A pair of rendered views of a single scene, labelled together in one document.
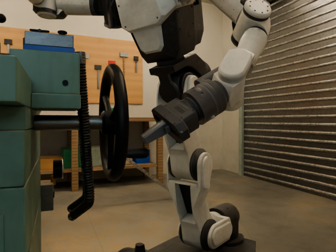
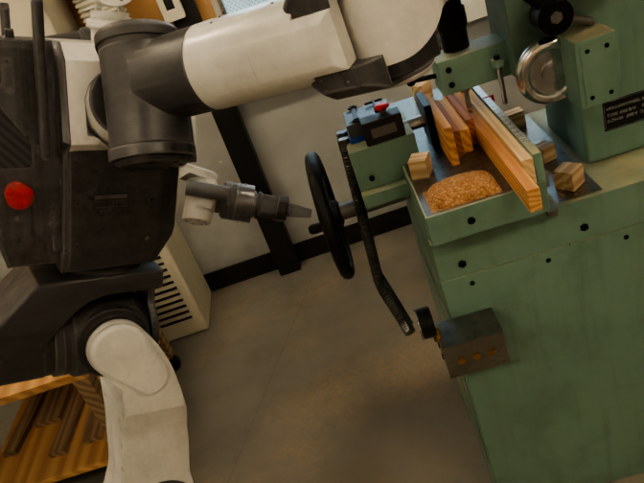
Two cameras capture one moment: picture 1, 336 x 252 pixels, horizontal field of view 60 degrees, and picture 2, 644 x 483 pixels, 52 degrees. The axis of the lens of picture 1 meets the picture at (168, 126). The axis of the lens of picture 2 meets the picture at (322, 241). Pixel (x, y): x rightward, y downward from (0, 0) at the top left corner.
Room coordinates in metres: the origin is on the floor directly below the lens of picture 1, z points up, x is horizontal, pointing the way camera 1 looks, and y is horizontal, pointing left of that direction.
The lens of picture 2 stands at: (1.87, 0.69, 1.46)
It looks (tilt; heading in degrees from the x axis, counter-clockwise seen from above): 29 degrees down; 207
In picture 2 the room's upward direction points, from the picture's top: 21 degrees counter-clockwise
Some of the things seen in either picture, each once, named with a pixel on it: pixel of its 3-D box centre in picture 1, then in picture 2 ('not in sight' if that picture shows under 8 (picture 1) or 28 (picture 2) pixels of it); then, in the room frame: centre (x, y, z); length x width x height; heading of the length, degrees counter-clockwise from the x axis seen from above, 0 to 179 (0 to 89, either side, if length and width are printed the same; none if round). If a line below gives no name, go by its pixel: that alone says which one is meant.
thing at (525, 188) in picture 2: not in sight; (480, 130); (0.67, 0.48, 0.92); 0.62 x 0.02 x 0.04; 21
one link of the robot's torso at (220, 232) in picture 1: (204, 229); not in sight; (1.42, -0.18, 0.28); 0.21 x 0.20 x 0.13; 141
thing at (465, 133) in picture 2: not in sight; (454, 124); (0.62, 0.43, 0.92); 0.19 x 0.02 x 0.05; 21
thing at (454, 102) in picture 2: not in sight; (460, 117); (0.60, 0.44, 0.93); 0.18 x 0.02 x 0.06; 21
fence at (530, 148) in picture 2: not in sight; (488, 109); (0.59, 0.49, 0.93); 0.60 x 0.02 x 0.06; 21
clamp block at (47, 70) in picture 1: (47, 77); (381, 150); (0.67, 0.28, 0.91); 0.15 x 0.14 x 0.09; 21
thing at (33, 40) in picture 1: (48, 45); (372, 120); (0.67, 0.28, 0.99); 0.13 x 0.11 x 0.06; 21
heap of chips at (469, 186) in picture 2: not in sight; (459, 184); (0.86, 0.46, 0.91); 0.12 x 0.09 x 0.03; 111
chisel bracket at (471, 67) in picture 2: not in sight; (471, 68); (0.60, 0.48, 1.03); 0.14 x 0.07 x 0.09; 111
